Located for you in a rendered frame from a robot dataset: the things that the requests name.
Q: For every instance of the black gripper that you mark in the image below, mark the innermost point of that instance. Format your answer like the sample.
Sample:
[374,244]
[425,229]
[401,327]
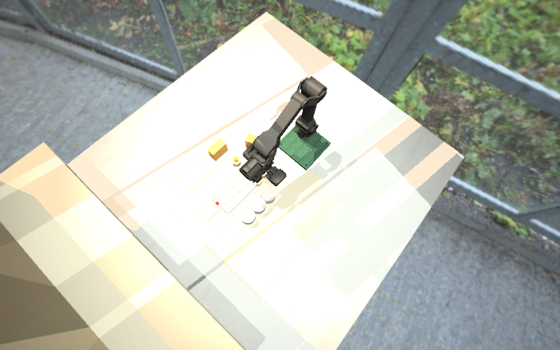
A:
[274,175]

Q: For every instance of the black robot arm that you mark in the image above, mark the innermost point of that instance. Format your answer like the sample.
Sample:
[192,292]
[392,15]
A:
[312,92]

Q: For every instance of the wooden block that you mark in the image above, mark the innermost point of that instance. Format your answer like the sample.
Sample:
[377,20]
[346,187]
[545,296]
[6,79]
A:
[217,149]
[250,139]

